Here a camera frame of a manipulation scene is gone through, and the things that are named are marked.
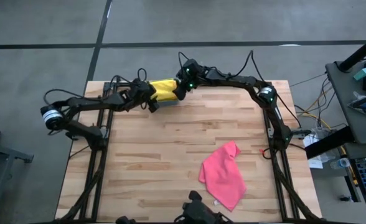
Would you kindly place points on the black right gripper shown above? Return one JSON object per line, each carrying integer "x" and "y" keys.
{"x": 189, "y": 74}

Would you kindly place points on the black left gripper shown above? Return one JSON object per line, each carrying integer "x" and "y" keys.
{"x": 142, "y": 93}

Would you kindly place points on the yellow microfiber towel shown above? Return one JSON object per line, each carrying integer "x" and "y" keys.
{"x": 164, "y": 90}

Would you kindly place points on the pink microfiber towel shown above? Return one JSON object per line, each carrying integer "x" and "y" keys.
{"x": 222, "y": 177}

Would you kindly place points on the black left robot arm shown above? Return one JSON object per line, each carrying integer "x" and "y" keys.
{"x": 89, "y": 102}

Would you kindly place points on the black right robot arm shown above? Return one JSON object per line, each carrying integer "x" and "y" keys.
{"x": 232, "y": 81}

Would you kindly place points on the teal plastic bin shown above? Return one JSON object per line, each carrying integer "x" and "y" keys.
{"x": 169, "y": 103}

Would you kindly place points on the small red connector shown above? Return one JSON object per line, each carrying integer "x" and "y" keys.
{"x": 263, "y": 152}

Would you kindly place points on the grey metal cart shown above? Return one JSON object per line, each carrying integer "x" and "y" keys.
{"x": 2, "y": 152}

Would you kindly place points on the white paper sheet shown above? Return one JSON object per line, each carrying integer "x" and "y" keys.
{"x": 315, "y": 163}

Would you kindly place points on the grey workstation desk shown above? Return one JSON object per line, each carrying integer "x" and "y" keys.
{"x": 346, "y": 90}

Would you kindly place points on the small teal box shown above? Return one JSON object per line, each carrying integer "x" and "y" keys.
{"x": 361, "y": 74}

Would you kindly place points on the black diagonal pole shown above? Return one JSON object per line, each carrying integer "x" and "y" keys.
{"x": 360, "y": 53}

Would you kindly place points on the clear plastic bottle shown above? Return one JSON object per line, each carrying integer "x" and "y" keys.
{"x": 341, "y": 163}

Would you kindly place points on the small black floor object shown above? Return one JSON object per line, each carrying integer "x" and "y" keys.
{"x": 345, "y": 198}

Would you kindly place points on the black aluminium table frame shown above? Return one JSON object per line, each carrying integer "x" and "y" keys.
{"x": 201, "y": 84}

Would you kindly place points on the black frame clamp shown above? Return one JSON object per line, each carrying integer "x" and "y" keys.
{"x": 118, "y": 79}
{"x": 233, "y": 79}

